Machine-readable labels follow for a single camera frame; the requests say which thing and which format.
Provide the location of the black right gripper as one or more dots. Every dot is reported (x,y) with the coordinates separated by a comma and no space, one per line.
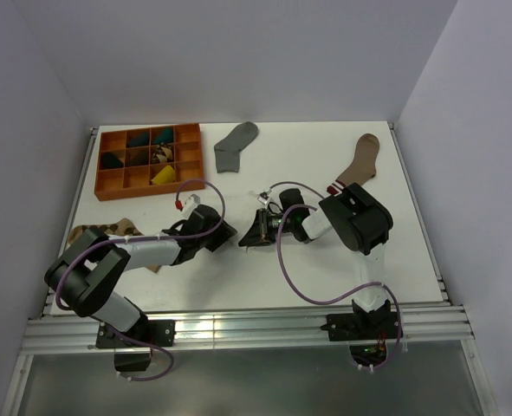
(258,233)

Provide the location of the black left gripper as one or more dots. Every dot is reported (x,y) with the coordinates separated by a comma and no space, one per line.
(223,233)

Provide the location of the black sock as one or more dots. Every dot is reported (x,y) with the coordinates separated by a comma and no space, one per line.
(110,161)

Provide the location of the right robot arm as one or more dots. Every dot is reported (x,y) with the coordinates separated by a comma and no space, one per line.
(361,222)

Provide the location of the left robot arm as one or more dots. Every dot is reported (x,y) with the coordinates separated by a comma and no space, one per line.
(85,276)

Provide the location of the yellow rolled sock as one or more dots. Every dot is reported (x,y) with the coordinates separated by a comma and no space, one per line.
(165,176)

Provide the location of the grey sock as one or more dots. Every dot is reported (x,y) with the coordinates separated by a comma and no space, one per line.
(227,151)

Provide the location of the tan argyle sock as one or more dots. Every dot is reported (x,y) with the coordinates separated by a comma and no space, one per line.
(121,228)

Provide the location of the orange compartment tray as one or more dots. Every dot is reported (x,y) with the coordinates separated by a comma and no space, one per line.
(135,181)

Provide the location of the brown argyle rolled sock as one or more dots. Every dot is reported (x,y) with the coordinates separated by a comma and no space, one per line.
(161,154)

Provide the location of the dark brown rolled sock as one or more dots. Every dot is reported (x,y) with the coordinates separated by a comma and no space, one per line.
(137,157)

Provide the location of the tan sock maroon striped cuff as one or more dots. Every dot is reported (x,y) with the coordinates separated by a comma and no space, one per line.
(363,165)

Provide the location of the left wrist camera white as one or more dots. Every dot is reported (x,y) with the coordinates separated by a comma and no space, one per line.
(187,208)

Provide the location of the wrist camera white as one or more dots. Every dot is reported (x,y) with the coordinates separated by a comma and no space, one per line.
(187,208)
(264,197)

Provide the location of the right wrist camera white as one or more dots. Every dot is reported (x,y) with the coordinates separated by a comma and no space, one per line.
(264,197)

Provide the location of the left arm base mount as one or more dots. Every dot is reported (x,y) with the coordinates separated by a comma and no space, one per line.
(135,350)

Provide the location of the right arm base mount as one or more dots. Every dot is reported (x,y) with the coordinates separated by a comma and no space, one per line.
(359,325)

